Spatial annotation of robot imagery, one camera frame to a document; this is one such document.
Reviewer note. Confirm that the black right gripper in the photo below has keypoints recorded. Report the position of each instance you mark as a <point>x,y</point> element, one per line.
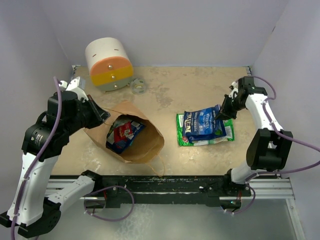
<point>224,112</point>

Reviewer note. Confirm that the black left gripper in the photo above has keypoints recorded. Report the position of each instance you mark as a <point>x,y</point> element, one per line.
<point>99,115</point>

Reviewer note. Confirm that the red blue snack packet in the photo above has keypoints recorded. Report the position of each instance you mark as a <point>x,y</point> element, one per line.
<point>123,132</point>

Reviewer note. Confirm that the blue white chips bag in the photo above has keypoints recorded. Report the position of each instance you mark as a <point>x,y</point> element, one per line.
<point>202,122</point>

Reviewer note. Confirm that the brown paper bag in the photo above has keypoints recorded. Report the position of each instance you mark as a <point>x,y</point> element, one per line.
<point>146,146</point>

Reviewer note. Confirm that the green white snack packet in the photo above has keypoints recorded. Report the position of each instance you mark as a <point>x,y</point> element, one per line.
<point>183,141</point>

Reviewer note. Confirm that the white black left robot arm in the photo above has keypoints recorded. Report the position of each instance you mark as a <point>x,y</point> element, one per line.
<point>32,211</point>

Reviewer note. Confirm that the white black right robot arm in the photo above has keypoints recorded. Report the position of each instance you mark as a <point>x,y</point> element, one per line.
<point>269,148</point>

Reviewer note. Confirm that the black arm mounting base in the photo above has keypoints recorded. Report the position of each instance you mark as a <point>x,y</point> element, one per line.
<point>208,190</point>

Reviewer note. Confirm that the dark blue snack packet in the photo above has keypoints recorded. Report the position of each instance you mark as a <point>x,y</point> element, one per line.
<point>120,147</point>

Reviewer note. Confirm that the clear tape roll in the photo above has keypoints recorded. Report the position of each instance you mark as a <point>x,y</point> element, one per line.
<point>138,86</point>

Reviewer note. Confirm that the white cylindrical mini drawer cabinet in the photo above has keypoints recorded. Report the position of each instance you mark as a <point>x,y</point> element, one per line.
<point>108,64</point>

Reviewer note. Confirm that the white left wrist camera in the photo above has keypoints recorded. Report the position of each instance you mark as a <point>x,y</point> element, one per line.
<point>76,85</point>

